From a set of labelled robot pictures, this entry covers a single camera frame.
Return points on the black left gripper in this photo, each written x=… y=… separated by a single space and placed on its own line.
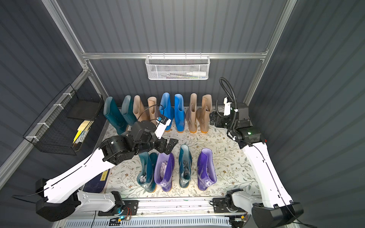
x=164 y=144

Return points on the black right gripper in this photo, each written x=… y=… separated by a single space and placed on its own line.
x=218 y=119

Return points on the beige rain boot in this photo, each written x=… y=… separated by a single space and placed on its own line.
x=154 y=112
x=191 y=113
x=139 y=109
x=203 y=113

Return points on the blue rain boot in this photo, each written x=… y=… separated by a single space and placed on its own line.
x=166 y=109
x=179 y=113

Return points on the teal rain boot back row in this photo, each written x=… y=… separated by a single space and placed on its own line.
x=127 y=110

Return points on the teal rain boot carried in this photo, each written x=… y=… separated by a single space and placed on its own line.
x=114 y=116

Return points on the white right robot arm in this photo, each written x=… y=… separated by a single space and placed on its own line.
x=275 y=208

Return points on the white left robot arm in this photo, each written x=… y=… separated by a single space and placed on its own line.
x=61 y=196

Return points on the teal rain boot front right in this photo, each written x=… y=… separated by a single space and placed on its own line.
x=185 y=164

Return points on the purple rain boot front left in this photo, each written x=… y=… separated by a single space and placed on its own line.
x=164 y=171

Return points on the purple rain boot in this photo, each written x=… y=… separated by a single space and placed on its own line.
x=164 y=171
x=206 y=175

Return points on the teal rain boot front left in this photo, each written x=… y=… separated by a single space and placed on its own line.
x=146 y=177

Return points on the purple rain boot front right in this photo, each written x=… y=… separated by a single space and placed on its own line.
x=206 y=175

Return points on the white tube in basket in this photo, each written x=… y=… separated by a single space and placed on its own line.
x=197 y=74

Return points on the white vent grille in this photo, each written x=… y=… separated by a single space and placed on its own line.
x=146 y=222

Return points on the dark blue book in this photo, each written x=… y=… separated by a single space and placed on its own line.
x=98 y=183

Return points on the yellow sticky notes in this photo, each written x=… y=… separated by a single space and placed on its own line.
x=82 y=131

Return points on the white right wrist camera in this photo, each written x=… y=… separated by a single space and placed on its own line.
x=227 y=107

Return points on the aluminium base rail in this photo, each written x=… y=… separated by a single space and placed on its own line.
x=190 y=206

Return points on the white wire wall basket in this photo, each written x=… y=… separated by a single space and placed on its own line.
x=174 y=67

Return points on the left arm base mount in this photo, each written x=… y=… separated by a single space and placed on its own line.
x=128 y=208

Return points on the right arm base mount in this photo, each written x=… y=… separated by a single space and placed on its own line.
x=225 y=204

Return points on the black wire side basket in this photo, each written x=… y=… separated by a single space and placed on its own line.
x=54 y=133

